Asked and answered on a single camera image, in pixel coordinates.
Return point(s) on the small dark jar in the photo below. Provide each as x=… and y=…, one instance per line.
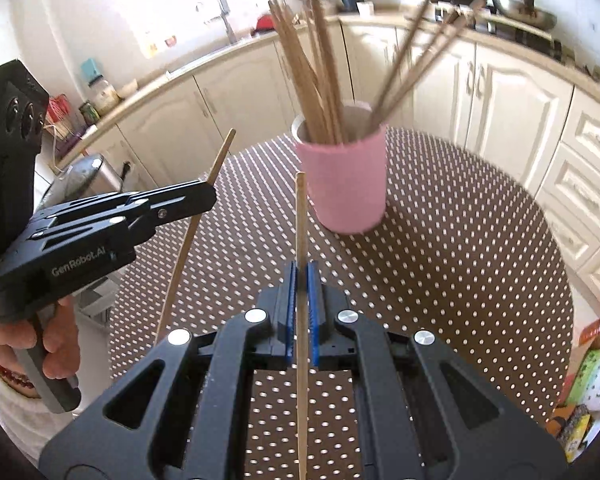
x=89, y=112

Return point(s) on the steel wok with lid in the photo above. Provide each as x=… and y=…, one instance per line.
x=525, y=12

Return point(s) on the person's left hand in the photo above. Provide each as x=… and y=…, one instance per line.
x=62, y=340

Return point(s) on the black gas stove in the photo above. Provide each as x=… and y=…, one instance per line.
x=525, y=40

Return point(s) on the cream base cabinets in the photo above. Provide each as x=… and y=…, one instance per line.
x=520, y=125

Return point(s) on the white bowl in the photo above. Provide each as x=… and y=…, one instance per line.
x=126, y=90

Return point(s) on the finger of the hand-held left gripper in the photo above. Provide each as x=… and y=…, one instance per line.
x=170, y=192
x=180, y=210

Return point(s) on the red container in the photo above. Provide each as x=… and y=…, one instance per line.
x=60, y=115

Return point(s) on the light blue box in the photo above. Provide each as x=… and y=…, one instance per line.
x=91, y=70

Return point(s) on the large jar black lid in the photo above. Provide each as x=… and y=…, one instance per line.
x=103, y=96

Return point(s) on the group of wooden chopsticks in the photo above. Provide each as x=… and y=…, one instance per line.
x=315, y=90

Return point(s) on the silver black rice cooker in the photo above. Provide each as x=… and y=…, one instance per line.
x=87, y=175

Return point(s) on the small white cup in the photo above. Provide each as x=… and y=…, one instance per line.
x=365, y=9

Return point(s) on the wooden chopstick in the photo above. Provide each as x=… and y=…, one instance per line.
x=223, y=152
x=302, y=240

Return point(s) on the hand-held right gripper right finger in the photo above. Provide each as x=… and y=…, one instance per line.
x=314, y=320

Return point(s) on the pink cup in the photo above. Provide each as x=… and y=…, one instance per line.
x=345, y=190

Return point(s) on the person's left forearm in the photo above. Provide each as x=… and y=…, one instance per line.
x=10, y=425

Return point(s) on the yellow black packet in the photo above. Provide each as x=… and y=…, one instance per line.
x=572, y=432

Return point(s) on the green white package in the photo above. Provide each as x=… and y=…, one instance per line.
x=597, y=380

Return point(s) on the chrome faucet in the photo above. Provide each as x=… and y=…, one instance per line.
x=228, y=25

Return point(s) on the window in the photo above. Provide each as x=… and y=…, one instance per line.
x=155, y=0

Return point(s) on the round polka-dot table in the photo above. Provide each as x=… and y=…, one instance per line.
x=455, y=285

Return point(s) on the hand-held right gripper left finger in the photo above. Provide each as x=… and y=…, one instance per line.
x=290, y=320

